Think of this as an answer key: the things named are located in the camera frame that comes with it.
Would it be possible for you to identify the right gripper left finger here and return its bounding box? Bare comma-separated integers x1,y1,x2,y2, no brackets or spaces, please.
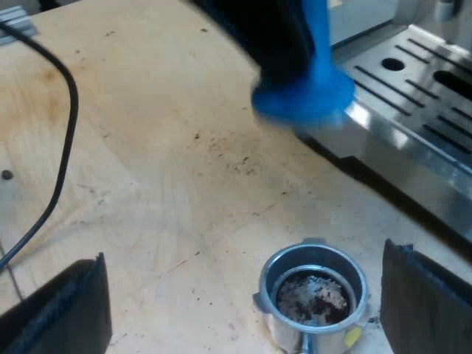
0,251,114,354

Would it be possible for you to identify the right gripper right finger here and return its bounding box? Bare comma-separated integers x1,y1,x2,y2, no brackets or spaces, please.
379,238,472,354

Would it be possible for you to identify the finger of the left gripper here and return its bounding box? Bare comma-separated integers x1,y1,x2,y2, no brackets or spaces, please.
184,0,319,91

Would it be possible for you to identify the steel espresso machine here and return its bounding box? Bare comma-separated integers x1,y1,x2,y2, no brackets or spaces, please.
294,0,472,255

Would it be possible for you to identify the filter holder with red-ended handle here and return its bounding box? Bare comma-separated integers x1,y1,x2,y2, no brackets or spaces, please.
252,237,370,354

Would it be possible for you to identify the black cable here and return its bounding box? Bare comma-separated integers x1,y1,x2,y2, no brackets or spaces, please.
0,21,80,274

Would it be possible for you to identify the aluminium rail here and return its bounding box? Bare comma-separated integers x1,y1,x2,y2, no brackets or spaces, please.
0,4,40,47

